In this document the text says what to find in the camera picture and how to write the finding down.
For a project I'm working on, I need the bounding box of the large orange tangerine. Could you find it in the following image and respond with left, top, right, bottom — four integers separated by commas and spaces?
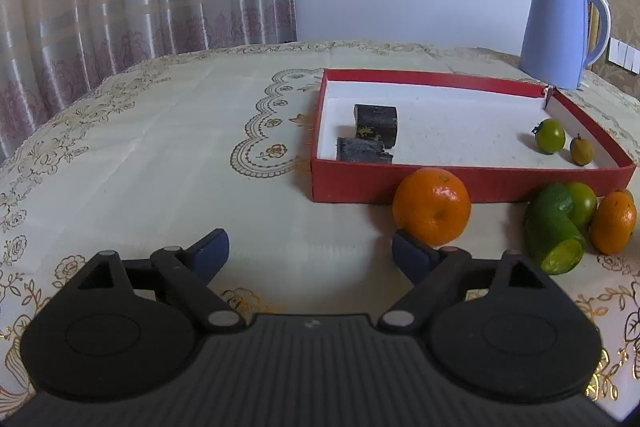
392, 168, 472, 247

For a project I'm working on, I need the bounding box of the green cucumber piece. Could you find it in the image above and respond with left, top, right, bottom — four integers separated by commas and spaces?
523, 183, 586, 275

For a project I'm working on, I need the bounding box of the small orange tangerine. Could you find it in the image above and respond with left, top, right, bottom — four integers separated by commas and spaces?
589, 190, 638, 255

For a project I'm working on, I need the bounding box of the brown longan fruit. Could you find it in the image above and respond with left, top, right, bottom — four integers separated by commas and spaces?
570, 135, 594, 167

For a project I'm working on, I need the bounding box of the cream floral tablecloth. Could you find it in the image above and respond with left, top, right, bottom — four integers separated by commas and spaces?
1, 42, 639, 426

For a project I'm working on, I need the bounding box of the green lime fruit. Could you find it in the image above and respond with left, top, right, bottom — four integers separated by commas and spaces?
566, 182, 598, 231

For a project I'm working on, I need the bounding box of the green tomato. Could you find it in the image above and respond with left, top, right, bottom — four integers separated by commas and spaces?
533, 118, 566, 155

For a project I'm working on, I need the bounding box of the blue electric kettle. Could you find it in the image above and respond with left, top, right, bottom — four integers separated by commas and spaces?
518, 0, 612, 90

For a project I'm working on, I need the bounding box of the white wall switch panel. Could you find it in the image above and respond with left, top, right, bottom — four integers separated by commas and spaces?
608, 38, 640, 75

